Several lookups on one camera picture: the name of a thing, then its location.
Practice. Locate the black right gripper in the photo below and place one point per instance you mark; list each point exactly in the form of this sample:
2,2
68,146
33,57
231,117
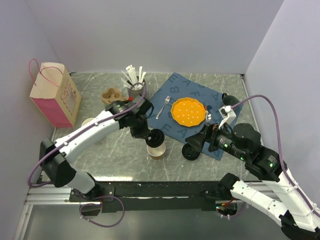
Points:
196,140

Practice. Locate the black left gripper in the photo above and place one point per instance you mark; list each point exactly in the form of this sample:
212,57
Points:
143,133

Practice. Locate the black lid stack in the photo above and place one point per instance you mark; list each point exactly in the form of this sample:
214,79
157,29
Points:
189,153

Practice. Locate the brown paper coffee cup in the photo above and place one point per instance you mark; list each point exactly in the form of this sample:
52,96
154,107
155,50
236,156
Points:
156,153

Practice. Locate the brown paper cups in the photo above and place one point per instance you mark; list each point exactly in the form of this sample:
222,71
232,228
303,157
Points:
87,122

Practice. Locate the black coffee cup lid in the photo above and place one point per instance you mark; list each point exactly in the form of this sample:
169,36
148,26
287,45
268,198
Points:
155,138

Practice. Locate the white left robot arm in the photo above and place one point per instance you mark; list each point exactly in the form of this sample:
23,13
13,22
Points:
115,116

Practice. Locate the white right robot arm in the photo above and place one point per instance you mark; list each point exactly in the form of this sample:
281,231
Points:
297,217

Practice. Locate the silver spoon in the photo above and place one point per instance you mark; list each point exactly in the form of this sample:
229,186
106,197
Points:
208,116

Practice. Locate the orange dotted plate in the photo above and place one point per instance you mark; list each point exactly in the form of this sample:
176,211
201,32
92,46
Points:
188,112

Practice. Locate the grey utensil holder cup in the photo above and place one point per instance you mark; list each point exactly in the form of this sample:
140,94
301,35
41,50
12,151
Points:
132,93

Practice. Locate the silver fork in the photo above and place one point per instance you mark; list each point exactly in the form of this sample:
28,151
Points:
166,102

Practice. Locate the brown pulp cup carrier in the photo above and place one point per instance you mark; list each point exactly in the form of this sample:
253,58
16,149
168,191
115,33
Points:
111,95

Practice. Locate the dark green mug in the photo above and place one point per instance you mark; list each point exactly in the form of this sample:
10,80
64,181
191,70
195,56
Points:
228,100

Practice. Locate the blue letter-print cloth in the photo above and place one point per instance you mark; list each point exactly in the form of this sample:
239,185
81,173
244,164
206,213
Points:
177,86

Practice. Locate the pink kraft paper bag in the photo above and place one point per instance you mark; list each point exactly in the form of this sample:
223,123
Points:
56,95

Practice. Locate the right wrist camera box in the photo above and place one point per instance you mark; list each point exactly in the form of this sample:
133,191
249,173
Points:
228,115

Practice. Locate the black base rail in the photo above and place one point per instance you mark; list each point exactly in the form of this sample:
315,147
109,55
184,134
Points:
138,196

